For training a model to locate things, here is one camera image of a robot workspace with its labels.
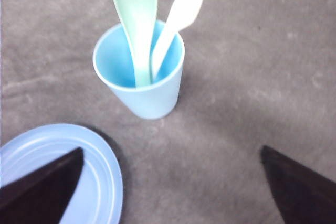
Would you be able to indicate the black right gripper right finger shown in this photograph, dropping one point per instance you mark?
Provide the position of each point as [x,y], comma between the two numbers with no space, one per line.
[300,194]

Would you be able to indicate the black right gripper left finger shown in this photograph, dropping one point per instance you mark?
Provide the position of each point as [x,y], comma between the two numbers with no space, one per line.
[43,195]

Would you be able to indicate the light blue plastic cup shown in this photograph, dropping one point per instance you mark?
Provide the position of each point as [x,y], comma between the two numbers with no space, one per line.
[113,65]

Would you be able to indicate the mint green plastic spoon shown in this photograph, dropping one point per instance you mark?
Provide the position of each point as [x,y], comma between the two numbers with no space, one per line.
[138,19]

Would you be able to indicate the blue plastic plate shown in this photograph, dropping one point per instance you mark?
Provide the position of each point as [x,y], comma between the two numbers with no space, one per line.
[98,197]

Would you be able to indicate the white plastic fork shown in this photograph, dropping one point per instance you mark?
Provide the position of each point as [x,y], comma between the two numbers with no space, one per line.
[181,15]

